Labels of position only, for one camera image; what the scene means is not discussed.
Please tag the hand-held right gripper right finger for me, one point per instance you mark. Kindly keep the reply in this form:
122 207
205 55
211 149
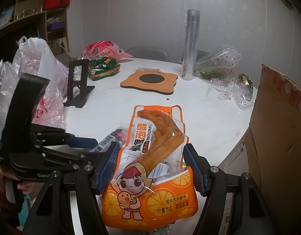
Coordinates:
193 169

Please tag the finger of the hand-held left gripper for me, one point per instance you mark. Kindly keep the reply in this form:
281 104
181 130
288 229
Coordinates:
82 142
67 158

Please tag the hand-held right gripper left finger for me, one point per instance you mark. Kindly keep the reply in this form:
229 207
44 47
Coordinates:
108 166

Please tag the dark snack packet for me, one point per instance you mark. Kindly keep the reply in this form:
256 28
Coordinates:
113 137

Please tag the orange snack packet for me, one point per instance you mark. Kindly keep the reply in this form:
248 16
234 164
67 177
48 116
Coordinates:
150 200

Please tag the brown cardboard box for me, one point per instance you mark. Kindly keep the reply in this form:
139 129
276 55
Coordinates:
280 139

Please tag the person's left hand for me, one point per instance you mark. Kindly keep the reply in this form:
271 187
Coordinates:
25 188

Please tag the clear plastic bag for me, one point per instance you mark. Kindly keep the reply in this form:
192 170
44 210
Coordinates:
3 90

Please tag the white plastic bag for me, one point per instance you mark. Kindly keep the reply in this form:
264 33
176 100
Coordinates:
42 61

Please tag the black phone stand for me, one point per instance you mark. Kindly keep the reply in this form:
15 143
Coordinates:
78 83

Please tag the white gift bag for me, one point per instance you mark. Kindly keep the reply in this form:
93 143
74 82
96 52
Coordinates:
61 45

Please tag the wooden trivet with dark disc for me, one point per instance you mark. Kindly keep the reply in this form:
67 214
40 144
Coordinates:
130 83

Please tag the pile of green snack packets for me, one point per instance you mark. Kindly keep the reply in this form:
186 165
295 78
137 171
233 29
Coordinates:
104 68

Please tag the crumpled clear plastic wrap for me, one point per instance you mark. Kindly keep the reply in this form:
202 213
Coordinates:
233 95

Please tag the purple box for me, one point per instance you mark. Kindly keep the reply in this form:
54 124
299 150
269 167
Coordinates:
56 25

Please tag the blue picture board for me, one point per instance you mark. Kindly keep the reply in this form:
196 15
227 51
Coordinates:
3 18

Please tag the pink printed plastic bag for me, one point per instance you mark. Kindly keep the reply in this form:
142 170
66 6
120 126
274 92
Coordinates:
104 49

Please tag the gold foil wrapper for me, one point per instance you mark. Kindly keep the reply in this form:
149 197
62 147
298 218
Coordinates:
245 80

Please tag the polka dot plastic bag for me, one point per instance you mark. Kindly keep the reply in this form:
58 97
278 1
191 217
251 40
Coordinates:
218 63

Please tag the red gift bag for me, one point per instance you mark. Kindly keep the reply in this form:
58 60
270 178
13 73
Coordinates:
57 0

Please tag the wooden wall shelf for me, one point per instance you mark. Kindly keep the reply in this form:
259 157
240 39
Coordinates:
30 17

